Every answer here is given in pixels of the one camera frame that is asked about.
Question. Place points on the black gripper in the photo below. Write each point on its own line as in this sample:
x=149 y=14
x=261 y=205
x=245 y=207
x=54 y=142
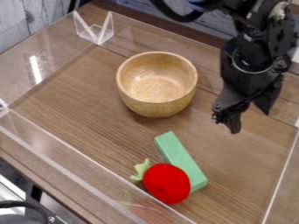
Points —
x=251 y=70

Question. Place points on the green rectangular block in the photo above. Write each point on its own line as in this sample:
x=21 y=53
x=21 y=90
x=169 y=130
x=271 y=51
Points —
x=176 y=155

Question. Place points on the light wooden bowl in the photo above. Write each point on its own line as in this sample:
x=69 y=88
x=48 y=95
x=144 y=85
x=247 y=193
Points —
x=156 y=83

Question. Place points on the red plush tomato toy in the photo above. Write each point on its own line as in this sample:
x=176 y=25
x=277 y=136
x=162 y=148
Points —
x=164 y=180

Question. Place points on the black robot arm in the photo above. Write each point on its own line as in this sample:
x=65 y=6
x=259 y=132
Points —
x=259 y=19

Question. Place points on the clear acrylic corner bracket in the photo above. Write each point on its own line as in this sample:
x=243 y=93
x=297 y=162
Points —
x=97 y=34

